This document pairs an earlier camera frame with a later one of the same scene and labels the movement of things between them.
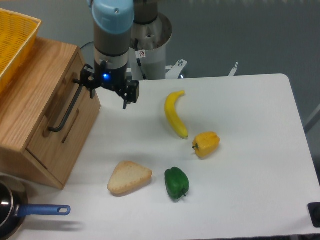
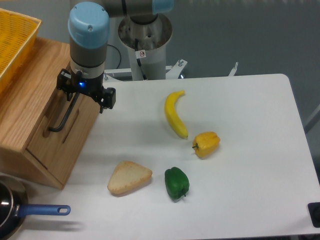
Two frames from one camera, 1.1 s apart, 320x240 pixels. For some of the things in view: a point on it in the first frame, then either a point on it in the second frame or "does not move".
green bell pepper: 176,182 does not move
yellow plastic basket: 17,34 does not move
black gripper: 107,77 -> 93,87
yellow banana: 172,115 does not move
